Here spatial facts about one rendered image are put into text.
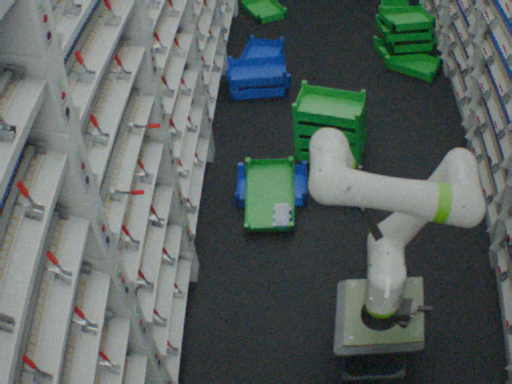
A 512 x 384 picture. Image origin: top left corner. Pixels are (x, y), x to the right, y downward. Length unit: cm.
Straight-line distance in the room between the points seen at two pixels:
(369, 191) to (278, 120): 170
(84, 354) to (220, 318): 123
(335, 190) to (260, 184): 124
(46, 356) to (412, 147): 240
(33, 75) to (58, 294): 46
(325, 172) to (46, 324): 86
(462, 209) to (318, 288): 103
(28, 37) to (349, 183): 97
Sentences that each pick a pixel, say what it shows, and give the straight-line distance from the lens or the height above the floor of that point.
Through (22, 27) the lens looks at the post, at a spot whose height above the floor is 166.
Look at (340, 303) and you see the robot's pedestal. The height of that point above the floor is 28.
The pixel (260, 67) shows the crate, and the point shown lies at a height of 8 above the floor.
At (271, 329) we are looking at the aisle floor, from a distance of 262.
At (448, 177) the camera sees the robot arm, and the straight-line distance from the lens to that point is 198.
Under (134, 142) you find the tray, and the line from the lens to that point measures 198.
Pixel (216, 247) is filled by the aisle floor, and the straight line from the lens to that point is 290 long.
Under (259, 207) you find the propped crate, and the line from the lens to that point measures 296.
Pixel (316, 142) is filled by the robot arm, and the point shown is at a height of 95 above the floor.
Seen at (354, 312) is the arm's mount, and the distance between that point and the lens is 230.
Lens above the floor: 218
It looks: 45 degrees down
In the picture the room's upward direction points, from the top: 7 degrees counter-clockwise
